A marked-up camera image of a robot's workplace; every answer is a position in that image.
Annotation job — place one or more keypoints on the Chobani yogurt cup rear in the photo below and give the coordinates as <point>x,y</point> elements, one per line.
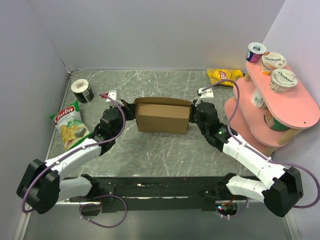
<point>272,61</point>

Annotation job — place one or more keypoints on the pink three-tier shelf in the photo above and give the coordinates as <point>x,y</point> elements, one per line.
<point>295,109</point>

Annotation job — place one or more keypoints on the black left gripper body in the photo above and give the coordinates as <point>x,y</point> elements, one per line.
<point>128,114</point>

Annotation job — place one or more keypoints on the Chobani yogurt cup front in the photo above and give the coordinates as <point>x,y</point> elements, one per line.
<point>282,80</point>

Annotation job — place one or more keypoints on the purple white yogurt cup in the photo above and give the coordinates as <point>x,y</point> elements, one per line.
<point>254,52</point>

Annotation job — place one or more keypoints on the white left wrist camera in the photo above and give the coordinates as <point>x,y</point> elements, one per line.
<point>113,94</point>

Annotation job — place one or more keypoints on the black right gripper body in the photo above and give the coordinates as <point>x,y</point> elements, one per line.
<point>193,111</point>

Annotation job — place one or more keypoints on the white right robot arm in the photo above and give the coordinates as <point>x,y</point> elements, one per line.
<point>278,187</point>

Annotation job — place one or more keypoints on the white cup middle shelf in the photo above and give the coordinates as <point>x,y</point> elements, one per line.
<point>257,100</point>

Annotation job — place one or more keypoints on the green can lower shelf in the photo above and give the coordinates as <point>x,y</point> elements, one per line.
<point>272,123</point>

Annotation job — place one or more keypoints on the black can white lid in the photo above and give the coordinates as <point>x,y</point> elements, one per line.
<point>82,91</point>

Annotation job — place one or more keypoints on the yellow Lays chips bag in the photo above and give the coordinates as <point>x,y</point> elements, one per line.
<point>218,74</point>

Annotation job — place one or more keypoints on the aluminium rail frame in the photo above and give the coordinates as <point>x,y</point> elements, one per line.
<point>63,222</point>

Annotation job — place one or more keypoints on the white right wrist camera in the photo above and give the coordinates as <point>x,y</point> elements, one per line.
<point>204,96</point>

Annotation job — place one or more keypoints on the chobani yogurt cup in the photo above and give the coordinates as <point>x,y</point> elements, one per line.
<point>282,80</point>
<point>272,61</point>

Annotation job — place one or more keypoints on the brown cardboard box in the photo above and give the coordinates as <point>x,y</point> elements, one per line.
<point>162,115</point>

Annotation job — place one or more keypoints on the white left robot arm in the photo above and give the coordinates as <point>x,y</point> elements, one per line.
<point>44,183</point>

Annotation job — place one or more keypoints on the green Chuba chips bag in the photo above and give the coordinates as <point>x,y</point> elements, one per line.
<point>70,126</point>

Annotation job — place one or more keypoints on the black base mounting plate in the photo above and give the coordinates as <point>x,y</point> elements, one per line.
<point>156,193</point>

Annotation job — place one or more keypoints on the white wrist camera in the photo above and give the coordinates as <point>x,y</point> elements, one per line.
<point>113,94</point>
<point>204,96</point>

